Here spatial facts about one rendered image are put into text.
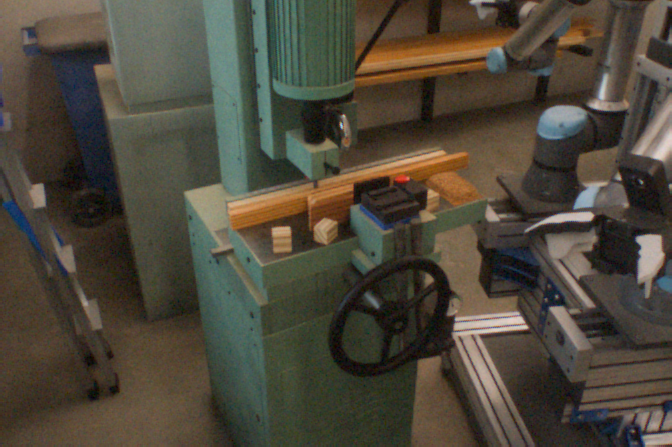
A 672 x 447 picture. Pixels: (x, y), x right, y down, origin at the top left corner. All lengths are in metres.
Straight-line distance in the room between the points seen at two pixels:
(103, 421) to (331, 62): 1.50
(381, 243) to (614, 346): 0.52
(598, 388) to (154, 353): 1.61
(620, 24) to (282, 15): 0.87
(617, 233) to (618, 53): 0.95
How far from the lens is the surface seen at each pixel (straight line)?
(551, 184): 1.72
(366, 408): 1.72
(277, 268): 1.28
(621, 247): 0.83
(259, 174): 1.57
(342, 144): 1.51
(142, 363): 2.43
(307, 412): 1.60
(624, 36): 1.71
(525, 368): 2.10
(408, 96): 4.27
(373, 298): 1.29
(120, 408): 2.30
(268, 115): 1.42
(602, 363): 1.39
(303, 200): 1.42
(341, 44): 1.24
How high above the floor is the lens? 1.63
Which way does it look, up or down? 29 degrees down
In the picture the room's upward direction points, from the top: straight up
